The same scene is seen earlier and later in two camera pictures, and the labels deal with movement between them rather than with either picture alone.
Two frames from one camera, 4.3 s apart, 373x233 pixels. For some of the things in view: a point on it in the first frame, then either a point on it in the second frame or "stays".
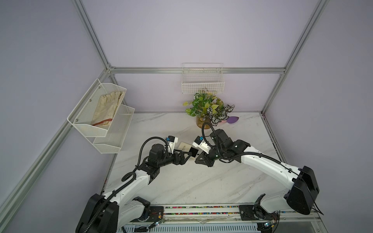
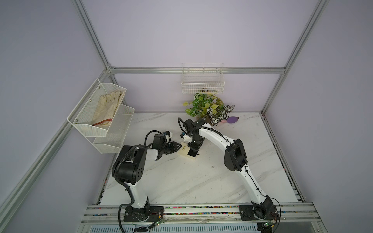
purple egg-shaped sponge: x=232 y=119 stays
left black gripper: x=181 y=160 -> x=174 y=148
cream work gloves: x=107 y=105 stays
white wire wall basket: x=202 y=78 stays
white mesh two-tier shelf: x=100 y=117 stays
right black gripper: x=206 y=157 -> x=195 y=148
